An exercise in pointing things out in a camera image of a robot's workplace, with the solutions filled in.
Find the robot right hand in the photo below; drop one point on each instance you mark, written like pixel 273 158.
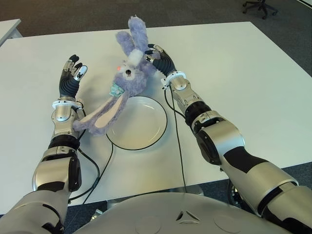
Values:
pixel 165 63

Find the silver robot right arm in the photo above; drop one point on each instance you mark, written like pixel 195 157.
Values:
pixel 219 146

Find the metal bracket under table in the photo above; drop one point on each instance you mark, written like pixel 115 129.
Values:
pixel 235 195
pixel 96 214

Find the black office chair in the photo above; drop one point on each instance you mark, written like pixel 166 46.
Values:
pixel 260 8

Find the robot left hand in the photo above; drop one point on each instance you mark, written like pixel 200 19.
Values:
pixel 68 85

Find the purple plush bunny doll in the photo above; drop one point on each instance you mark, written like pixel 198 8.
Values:
pixel 129 75

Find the silver robot torso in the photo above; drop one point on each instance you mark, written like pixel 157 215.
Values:
pixel 170 214

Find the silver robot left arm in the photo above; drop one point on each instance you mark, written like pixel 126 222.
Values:
pixel 61 117

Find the white neighbouring desk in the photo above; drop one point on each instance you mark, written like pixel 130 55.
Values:
pixel 8 31

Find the white table leg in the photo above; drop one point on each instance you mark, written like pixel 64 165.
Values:
pixel 192 190
pixel 117 202

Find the white plate black rim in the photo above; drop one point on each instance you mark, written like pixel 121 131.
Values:
pixel 141 124

